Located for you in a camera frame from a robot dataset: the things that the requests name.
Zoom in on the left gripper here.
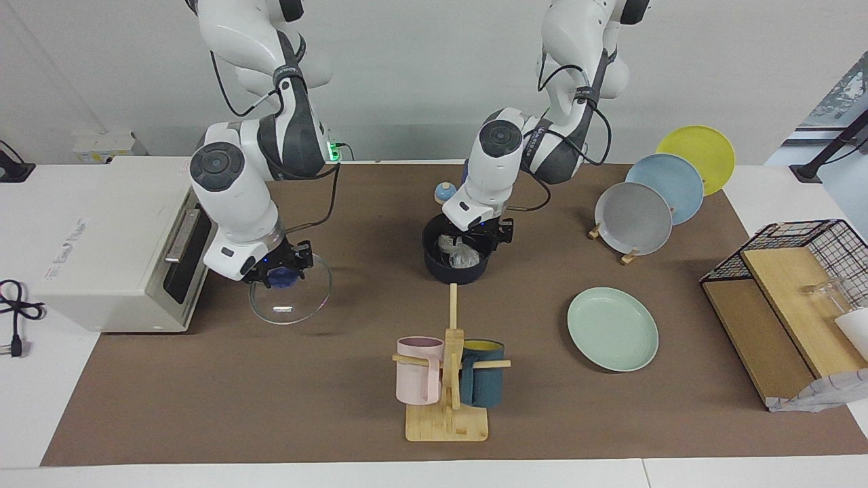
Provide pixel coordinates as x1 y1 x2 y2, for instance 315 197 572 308
476 217 515 253

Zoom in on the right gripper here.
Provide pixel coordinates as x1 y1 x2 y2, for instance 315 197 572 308
243 240 315 288

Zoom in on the glass lid with blue knob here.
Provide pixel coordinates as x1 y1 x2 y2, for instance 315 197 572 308
248 253 334 327

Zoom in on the vermicelli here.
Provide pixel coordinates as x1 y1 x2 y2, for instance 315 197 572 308
437 233 482 268

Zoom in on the grey plate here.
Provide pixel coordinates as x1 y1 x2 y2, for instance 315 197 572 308
594 181 674 257

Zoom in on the wooden plate rack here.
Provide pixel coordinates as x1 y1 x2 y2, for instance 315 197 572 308
588 203 676 266

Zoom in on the light green plate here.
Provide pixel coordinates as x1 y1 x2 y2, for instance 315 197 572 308
566 286 660 373

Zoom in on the light blue plate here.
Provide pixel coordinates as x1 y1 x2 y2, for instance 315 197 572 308
625 153 705 226

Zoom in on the yellow plate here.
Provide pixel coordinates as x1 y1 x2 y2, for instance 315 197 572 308
655 125 737 198

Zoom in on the dark teal mug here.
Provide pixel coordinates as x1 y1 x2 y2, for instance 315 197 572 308
459 339 507 409

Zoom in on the pink mug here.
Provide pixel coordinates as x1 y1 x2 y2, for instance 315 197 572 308
395 336 446 406

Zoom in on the wooden mug rack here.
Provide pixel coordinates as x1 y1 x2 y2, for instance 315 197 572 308
391 328 511 443

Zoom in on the white toaster oven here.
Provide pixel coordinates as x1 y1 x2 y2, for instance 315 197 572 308
26 155 219 333

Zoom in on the dark brown wooden board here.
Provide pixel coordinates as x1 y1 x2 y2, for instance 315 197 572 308
701 279 818 409

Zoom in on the light wooden board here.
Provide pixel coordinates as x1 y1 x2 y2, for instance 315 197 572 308
740 247 868 379

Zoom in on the black stand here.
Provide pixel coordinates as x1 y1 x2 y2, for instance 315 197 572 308
0 138 37 184
789 107 868 183

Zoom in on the clear glass cup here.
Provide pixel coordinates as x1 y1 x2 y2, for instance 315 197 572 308
803 277 850 314

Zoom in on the grey white bag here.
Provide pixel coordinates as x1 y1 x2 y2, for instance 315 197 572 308
766 369 868 413

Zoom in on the white cup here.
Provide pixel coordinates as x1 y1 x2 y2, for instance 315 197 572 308
833 308 868 361

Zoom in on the black cable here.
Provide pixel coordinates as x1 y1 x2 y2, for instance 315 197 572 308
505 64 613 213
0 279 46 359
208 50 340 238

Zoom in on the black pot with wooden handle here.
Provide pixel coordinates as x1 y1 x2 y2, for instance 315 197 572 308
421 216 493 333

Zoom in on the black wire basket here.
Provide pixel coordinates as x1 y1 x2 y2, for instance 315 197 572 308
700 218 868 310

